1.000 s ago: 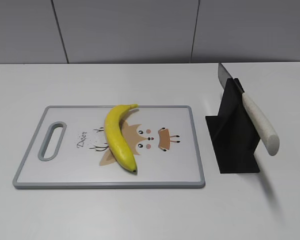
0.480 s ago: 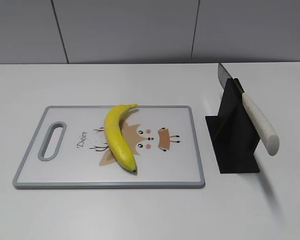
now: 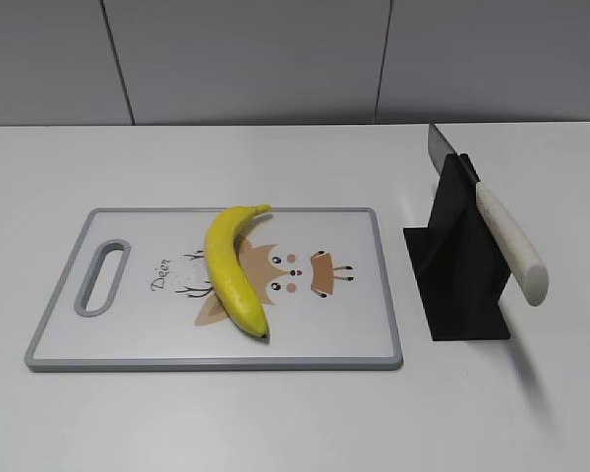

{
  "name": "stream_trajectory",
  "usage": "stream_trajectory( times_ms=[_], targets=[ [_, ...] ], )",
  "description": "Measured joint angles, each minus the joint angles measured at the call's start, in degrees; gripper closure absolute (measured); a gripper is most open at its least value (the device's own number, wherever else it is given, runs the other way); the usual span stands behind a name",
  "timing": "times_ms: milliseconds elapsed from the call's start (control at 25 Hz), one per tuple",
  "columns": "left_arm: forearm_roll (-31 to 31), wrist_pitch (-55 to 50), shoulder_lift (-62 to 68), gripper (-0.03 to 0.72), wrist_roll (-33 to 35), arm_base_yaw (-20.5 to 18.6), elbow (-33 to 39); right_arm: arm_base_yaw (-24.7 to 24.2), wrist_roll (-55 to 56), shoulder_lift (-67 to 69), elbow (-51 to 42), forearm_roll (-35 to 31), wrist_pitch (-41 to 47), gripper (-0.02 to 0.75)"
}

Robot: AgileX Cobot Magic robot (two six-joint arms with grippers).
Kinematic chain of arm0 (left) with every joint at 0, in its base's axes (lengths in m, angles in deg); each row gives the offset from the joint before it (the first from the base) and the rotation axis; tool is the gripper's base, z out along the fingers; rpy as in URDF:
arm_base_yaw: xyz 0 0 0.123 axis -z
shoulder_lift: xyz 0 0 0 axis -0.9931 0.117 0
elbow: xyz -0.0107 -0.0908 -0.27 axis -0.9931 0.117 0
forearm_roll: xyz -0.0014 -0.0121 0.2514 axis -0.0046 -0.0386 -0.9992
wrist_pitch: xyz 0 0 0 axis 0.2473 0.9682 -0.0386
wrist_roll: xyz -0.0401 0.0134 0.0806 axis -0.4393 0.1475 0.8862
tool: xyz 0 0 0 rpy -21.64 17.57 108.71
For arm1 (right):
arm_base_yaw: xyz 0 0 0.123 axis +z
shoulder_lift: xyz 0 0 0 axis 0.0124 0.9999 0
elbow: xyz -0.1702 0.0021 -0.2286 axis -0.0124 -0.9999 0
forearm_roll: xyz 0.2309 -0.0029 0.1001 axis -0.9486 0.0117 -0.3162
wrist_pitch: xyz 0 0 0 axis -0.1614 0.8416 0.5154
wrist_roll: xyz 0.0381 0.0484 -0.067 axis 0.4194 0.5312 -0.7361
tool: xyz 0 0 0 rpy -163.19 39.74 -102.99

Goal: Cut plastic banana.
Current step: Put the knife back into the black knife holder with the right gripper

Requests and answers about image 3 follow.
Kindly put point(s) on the yellow plastic banana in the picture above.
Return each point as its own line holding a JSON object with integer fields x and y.
{"x": 229, "y": 281}

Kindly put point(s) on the white-handled kitchen knife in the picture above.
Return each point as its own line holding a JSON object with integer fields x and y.
{"x": 524, "y": 262}

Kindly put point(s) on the white grey-rimmed cutting board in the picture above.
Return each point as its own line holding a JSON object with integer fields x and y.
{"x": 134, "y": 295}

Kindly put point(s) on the black knife stand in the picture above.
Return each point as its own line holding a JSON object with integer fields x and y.
{"x": 459, "y": 268}

